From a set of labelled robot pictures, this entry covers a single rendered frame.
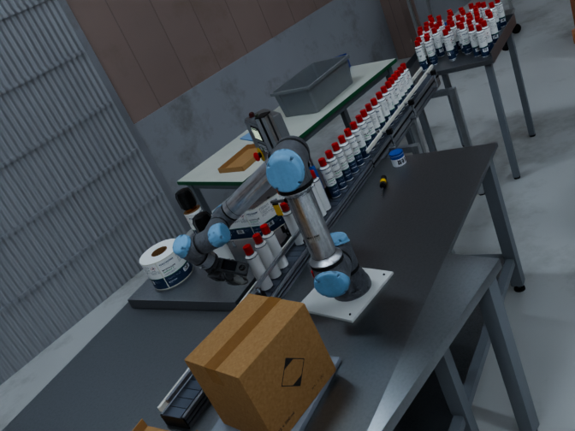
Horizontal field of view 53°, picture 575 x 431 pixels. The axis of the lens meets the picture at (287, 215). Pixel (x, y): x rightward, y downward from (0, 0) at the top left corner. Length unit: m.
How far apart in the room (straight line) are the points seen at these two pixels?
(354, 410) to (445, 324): 0.40
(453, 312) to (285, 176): 0.68
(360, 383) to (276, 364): 0.29
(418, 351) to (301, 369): 0.36
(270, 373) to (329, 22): 5.81
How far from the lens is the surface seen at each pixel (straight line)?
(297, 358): 1.71
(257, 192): 1.96
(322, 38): 6.96
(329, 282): 1.91
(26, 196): 4.85
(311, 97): 4.32
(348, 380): 1.84
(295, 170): 1.72
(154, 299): 2.69
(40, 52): 4.99
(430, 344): 1.85
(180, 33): 5.70
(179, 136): 5.53
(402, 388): 1.75
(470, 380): 2.58
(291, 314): 1.68
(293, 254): 2.45
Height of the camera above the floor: 2.04
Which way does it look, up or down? 25 degrees down
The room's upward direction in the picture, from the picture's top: 25 degrees counter-clockwise
